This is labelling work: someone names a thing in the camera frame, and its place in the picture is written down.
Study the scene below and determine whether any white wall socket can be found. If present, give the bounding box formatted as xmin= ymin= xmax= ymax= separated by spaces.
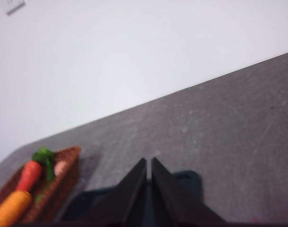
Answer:
xmin=2 ymin=0 xmax=26 ymax=16

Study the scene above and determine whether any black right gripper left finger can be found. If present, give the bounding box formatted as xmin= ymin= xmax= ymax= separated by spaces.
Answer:
xmin=80 ymin=157 xmax=147 ymax=224

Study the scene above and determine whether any red-orange carrot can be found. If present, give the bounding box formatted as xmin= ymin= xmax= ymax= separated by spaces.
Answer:
xmin=16 ymin=160 xmax=43 ymax=192

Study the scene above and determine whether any pale pink egg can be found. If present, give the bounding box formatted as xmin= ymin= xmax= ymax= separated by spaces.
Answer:
xmin=54 ymin=160 xmax=68 ymax=176

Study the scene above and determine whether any dark rectangular tray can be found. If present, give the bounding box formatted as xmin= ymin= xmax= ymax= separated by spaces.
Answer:
xmin=56 ymin=169 xmax=203 ymax=224

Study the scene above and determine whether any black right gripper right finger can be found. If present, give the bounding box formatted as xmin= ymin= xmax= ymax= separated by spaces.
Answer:
xmin=151 ymin=157 xmax=226 ymax=224

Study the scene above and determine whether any brown wicker basket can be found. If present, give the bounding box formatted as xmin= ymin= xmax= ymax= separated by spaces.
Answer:
xmin=0 ymin=145 xmax=82 ymax=224

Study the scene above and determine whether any yellow corn cob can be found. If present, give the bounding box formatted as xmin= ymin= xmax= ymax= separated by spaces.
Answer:
xmin=0 ymin=190 xmax=33 ymax=227

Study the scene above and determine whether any green plastic vegetable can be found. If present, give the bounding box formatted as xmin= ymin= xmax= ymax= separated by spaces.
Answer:
xmin=32 ymin=147 xmax=57 ymax=203

